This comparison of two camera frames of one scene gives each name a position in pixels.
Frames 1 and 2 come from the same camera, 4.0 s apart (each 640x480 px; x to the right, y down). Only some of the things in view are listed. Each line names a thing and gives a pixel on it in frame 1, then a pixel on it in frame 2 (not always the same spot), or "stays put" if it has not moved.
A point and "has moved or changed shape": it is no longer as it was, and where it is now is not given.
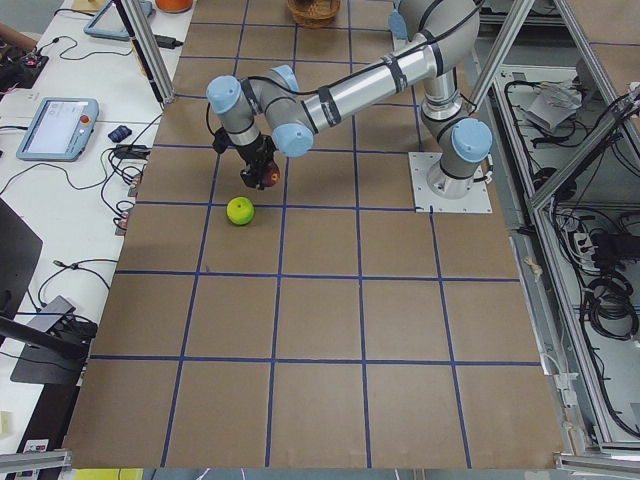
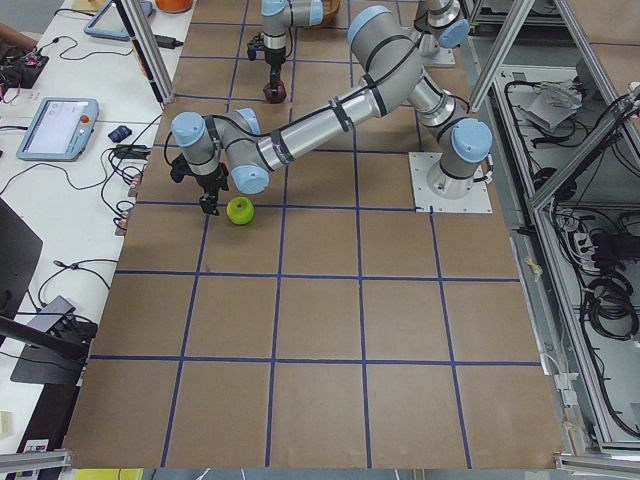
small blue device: [120, 133] stays put
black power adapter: [167, 42] stays put
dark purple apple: [270, 176] has moved or changed shape
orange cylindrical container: [173, 6] stays put
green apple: [240, 210] stays put
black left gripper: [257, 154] → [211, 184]
